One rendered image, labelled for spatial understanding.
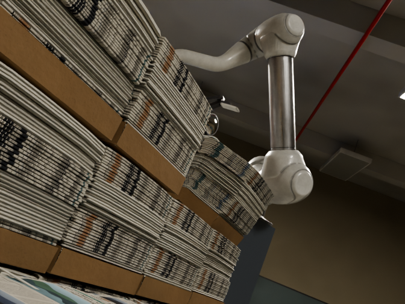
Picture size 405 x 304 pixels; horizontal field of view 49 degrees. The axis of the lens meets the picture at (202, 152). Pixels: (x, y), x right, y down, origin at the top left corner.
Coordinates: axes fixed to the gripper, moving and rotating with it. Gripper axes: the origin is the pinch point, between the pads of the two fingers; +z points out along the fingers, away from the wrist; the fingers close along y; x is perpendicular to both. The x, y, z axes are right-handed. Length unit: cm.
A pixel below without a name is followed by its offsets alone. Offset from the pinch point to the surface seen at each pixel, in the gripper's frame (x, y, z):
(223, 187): 13.9, 23.9, 15.3
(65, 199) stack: 81, 47, 22
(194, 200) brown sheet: 14.0, 30.8, 8.7
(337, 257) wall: -950, -98, -79
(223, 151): 14.0, 13.3, 10.0
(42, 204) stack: 84, 49, 22
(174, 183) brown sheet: 51, 34, 21
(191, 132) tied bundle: 54, 22, 20
